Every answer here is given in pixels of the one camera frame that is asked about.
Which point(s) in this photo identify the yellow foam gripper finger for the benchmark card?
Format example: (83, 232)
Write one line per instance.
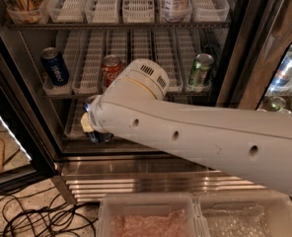
(86, 124)

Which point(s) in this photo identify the blue pepsi can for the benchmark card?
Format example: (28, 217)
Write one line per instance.
(54, 64)
(96, 136)

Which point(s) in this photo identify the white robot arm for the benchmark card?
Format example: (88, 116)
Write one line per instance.
(253, 145)

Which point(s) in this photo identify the stainless fridge base grille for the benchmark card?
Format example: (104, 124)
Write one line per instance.
(90, 180)

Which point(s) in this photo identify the red coca-cola can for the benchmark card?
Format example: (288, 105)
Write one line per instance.
(112, 67)

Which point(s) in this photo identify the open fridge door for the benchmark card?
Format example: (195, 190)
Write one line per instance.
(22, 162)

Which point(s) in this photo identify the green soda can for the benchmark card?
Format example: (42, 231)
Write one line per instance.
(200, 70)

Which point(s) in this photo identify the white bottle top shelf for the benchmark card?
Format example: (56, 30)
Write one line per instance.
(174, 10)

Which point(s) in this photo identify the closed glass fridge door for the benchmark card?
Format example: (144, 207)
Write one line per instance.
(258, 37)

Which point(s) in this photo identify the left clear plastic bin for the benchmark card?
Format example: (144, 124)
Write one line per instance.
(151, 215)

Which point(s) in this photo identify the clear plastic bin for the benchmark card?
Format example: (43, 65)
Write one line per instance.
(151, 215)
(247, 214)

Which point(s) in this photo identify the right clear plastic bin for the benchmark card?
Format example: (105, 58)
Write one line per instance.
(247, 214)

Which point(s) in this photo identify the top wire shelf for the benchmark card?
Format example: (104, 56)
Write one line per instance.
(123, 26)

